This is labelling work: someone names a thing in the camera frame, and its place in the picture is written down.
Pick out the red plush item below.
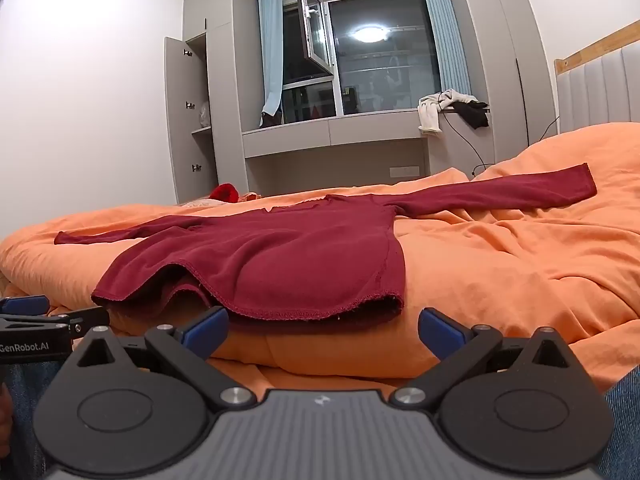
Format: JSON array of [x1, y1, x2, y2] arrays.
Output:
[[208, 183, 241, 203]]

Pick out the window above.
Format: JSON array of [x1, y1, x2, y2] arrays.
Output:
[[281, 0, 444, 124]]

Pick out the grey window ledge desk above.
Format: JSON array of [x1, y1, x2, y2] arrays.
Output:
[[241, 114, 432, 159]]

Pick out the grey wardrobe with open door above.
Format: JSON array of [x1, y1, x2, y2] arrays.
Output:
[[163, 0, 262, 204]]

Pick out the white clothes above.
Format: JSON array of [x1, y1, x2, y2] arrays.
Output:
[[417, 88, 479, 134]]

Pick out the black clothes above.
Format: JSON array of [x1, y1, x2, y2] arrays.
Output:
[[452, 100, 491, 130]]

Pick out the blue jeans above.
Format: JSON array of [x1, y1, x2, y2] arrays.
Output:
[[0, 359, 640, 480]]

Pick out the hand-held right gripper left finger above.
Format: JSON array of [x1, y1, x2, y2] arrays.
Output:
[[69, 306, 257, 411]]

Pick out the black cable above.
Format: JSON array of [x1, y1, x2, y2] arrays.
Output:
[[439, 107, 561, 181]]

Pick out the tall grey wardrobe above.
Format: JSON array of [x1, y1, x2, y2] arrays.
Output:
[[442, 0, 562, 177]]

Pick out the dark red long-sleeve shirt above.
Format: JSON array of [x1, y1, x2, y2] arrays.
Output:
[[54, 162, 598, 322]]

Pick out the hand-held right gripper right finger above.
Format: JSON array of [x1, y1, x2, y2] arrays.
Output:
[[389, 307, 574, 409]]

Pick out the grey padded headboard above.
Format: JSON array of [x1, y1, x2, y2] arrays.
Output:
[[553, 40, 640, 137]]

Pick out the beige patterned pillow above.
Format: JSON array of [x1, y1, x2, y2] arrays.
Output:
[[177, 195, 227, 209]]

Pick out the light blue curtain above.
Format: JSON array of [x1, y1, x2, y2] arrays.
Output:
[[257, 0, 285, 117], [415, 0, 474, 99]]

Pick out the orange blanket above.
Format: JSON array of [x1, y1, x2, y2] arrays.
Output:
[[0, 122, 640, 396]]

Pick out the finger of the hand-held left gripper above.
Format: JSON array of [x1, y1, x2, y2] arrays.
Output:
[[47, 306, 110, 339], [0, 295, 51, 315]]

